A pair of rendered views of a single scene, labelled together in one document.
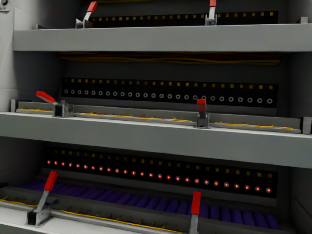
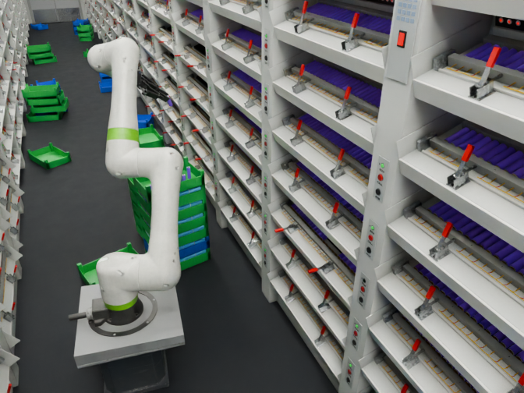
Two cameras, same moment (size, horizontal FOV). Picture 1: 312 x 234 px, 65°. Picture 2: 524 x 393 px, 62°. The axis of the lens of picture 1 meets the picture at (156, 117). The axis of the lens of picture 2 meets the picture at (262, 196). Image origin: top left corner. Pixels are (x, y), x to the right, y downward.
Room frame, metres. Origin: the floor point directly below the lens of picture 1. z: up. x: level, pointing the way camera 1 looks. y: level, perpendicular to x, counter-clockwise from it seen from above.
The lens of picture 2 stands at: (-0.53, -0.87, 1.56)
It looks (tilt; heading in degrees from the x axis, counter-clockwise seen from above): 31 degrees down; 51
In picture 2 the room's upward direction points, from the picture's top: straight up
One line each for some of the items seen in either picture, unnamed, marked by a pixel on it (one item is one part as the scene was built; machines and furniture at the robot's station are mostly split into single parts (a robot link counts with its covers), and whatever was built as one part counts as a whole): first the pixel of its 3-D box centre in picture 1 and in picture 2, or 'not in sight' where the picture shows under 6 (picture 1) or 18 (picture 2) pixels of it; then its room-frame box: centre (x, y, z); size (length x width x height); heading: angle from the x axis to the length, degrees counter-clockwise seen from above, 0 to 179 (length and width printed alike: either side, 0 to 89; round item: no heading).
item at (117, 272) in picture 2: not in sight; (121, 279); (-0.18, 0.39, 0.49); 0.16 x 0.13 x 0.19; 143
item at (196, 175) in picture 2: not in sight; (168, 177); (0.31, 0.92, 0.52); 0.30 x 0.20 x 0.08; 175
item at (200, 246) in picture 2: not in sight; (176, 242); (0.31, 0.92, 0.12); 0.30 x 0.20 x 0.08; 175
